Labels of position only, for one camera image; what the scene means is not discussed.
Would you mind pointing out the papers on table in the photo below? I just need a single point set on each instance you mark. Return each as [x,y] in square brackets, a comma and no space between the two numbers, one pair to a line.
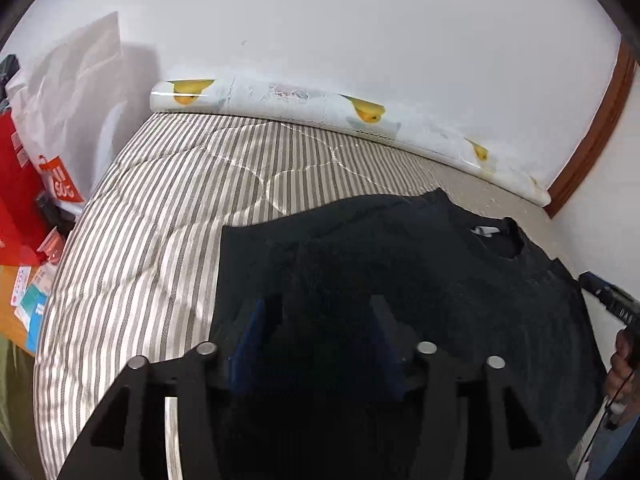
[41,280]

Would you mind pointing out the brown wooden door frame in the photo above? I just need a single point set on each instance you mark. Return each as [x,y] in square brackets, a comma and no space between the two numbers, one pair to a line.
[602,127]

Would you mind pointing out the red paper shopping bag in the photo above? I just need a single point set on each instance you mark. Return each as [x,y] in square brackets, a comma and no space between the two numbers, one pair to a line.
[23,227]

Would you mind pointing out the wooden bedside table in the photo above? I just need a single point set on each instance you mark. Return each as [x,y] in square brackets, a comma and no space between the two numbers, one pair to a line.
[10,326]

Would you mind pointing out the person's right hand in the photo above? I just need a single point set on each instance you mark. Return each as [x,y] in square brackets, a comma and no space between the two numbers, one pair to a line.
[622,381]

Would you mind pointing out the striped quilted bed cover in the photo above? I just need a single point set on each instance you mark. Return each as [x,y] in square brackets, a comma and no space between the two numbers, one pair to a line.
[138,274]

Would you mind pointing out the green bed sheet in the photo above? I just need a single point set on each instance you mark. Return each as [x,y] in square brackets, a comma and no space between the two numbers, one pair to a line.
[17,413]

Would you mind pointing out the white plastic shopping bag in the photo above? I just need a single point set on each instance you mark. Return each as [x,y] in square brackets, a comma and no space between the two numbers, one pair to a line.
[69,107]

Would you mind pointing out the blue denim sleeve forearm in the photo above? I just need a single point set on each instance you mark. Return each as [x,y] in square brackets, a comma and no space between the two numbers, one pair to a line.
[606,447]

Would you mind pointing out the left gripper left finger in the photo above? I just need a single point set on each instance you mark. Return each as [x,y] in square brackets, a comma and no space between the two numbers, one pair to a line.
[124,437]

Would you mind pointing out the blue box on table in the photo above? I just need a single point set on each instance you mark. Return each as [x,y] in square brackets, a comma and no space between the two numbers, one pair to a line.
[34,303]

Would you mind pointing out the black sweatshirt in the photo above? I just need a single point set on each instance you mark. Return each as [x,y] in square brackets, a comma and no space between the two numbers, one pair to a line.
[318,406]

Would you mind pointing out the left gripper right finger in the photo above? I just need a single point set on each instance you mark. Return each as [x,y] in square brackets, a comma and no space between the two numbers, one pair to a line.
[470,422]

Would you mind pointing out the plaid clothes in bag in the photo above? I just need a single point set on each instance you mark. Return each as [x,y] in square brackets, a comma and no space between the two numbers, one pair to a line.
[8,68]

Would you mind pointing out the rolled duck print mat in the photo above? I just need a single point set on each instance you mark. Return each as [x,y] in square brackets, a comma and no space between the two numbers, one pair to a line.
[393,125]

